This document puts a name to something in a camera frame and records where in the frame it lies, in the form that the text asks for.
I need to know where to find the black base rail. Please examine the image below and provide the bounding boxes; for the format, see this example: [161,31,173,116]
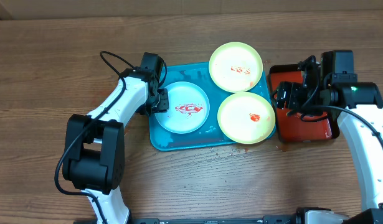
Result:
[128,215,300,224]

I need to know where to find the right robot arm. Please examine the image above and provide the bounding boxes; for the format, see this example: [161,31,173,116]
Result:
[270,50,383,223]

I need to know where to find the light blue plate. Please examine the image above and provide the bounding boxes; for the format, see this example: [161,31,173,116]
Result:
[156,82,210,134]

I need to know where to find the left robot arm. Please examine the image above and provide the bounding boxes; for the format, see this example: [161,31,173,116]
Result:
[54,52,169,223]

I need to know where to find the yellow plate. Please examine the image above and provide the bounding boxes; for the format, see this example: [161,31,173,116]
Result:
[217,92,276,144]
[209,42,263,93]

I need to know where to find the teal plastic tray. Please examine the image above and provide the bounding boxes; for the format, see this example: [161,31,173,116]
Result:
[149,62,270,151]

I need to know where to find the red black tray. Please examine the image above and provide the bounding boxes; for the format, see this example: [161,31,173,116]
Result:
[268,64,340,142]

